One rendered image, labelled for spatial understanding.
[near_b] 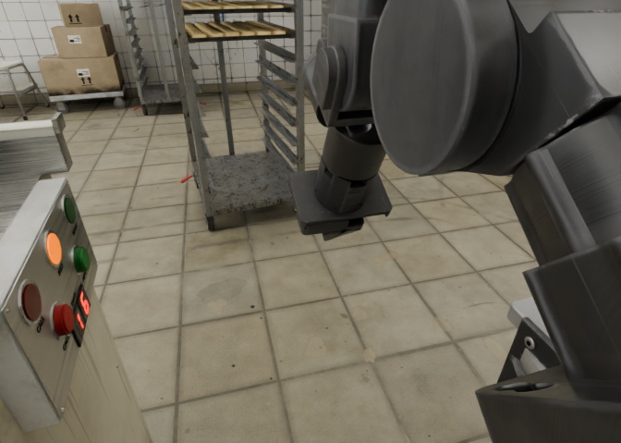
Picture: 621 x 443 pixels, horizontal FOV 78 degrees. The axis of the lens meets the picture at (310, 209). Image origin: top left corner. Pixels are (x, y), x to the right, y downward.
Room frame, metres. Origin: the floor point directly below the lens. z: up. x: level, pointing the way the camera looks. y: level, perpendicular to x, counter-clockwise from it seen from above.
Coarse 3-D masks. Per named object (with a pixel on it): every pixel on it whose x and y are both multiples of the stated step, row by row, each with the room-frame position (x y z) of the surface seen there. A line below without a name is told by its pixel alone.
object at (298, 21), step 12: (300, 0) 1.66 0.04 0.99; (300, 12) 1.66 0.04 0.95; (300, 24) 1.66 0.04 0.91; (300, 36) 1.66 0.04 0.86; (300, 48) 1.66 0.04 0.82; (300, 60) 1.66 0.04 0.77; (300, 72) 1.66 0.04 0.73; (300, 84) 1.66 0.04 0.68; (300, 96) 1.66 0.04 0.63; (300, 108) 1.66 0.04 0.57; (300, 120) 1.66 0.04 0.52; (300, 132) 1.66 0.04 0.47; (300, 144) 1.66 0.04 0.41; (300, 156) 1.66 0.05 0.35; (300, 168) 1.66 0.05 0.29
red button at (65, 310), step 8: (64, 304) 0.28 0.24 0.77; (56, 312) 0.26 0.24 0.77; (64, 312) 0.27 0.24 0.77; (72, 312) 0.28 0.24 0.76; (56, 320) 0.26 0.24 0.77; (64, 320) 0.26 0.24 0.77; (72, 320) 0.27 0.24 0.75; (56, 328) 0.25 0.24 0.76; (64, 328) 0.26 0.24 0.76; (72, 328) 0.27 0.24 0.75
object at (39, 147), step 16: (0, 128) 0.43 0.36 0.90; (16, 128) 0.43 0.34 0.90; (32, 128) 0.43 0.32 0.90; (48, 128) 0.44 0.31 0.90; (64, 128) 0.46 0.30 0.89; (0, 144) 0.42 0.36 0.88; (16, 144) 0.43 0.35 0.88; (32, 144) 0.43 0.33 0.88; (48, 144) 0.44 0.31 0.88; (64, 144) 0.46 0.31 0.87; (0, 160) 0.42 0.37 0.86; (16, 160) 0.42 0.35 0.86; (32, 160) 0.43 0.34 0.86; (48, 160) 0.43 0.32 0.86; (64, 160) 0.44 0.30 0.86; (0, 176) 0.42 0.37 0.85; (16, 176) 0.42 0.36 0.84
